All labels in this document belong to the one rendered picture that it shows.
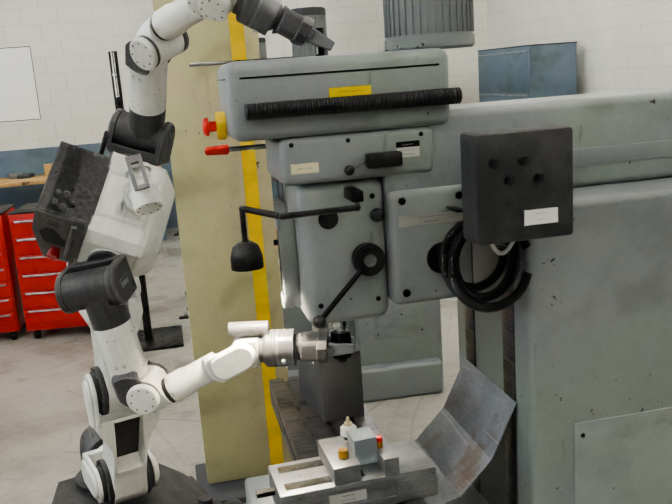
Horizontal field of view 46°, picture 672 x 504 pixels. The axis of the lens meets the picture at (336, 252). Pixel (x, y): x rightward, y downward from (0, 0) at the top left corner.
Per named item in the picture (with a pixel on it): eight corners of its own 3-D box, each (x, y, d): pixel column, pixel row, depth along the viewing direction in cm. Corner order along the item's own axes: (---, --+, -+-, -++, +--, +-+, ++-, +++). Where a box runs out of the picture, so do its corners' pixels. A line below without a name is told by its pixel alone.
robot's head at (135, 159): (133, 204, 188) (128, 192, 181) (124, 172, 190) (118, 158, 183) (160, 197, 189) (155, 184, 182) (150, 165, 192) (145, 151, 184)
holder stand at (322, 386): (323, 423, 218) (318, 353, 214) (299, 395, 238) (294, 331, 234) (365, 414, 222) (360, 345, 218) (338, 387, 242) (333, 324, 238)
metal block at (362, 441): (355, 466, 176) (353, 441, 174) (348, 454, 181) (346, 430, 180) (378, 462, 177) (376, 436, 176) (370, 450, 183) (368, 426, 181)
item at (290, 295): (284, 308, 182) (276, 218, 177) (281, 304, 186) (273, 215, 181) (301, 306, 183) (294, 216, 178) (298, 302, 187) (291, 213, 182)
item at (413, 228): (394, 308, 176) (388, 191, 171) (366, 282, 200) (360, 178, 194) (475, 297, 180) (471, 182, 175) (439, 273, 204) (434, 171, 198)
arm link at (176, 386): (214, 390, 188) (146, 426, 192) (220, 369, 198) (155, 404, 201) (188, 354, 185) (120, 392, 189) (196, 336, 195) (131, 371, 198)
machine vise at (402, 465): (282, 527, 169) (278, 479, 167) (270, 493, 183) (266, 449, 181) (437, 495, 177) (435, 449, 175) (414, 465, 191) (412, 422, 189)
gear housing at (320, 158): (282, 187, 166) (278, 139, 164) (267, 175, 189) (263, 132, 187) (436, 172, 172) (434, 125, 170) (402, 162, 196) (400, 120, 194)
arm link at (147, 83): (152, 7, 190) (150, 87, 206) (115, 26, 181) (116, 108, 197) (191, 26, 187) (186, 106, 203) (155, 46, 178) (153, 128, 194)
